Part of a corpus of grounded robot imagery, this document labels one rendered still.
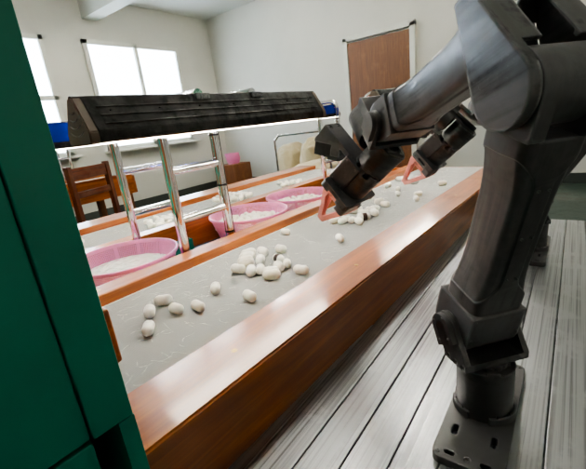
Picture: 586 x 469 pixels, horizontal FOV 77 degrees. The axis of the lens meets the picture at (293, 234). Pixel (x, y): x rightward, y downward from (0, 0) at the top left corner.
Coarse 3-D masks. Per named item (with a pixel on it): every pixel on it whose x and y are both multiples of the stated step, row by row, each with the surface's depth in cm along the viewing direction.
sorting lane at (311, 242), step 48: (384, 192) 143; (432, 192) 134; (288, 240) 98; (336, 240) 94; (144, 288) 77; (192, 288) 75; (240, 288) 72; (288, 288) 69; (144, 336) 59; (192, 336) 57
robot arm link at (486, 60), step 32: (480, 0) 29; (512, 0) 30; (544, 0) 33; (576, 0) 31; (480, 32) 30; (512, 32) 28; (544, 32) 33; (576, 32) 29; (448, 64) 38; (480, 64) 31; (512, 64) 27; (384, 96) 50; (416, 96) 44; (448, 96) 40; (480, 96) 31; (512, 96) 28; (384, 128) 52; (416, 128) 51; (512, 128) 29
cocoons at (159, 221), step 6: (294, 180) 188; (300, 180) 185; (282, 186) 179; (240, 192) 171; (246, 192) 169; (216, 198) 161; (234, 198) 159; (240, 198) 158; (156, 216) 139; (162, 216) 139; (168, 216) 140; (144, 222) 135; (150, 222) 129; (156, 222) 131; (162, 222) 127; (168, 222) 129; (84, 240) 119
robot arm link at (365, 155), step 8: (368, 152) 59; (376, 152) 58; (384, 152) 57; (392, 152) 57; (400, 152) 59; (360, 160) 61; (368, 160) 59; (376, 160) 58; (384, 160) 58; (392, 160) 58; (400, 160) 58; (368, 168) 60; (376, 168) 59; (384, 168) 59; (392, 168) 60; (376, 176) 60; (384, 176) 61
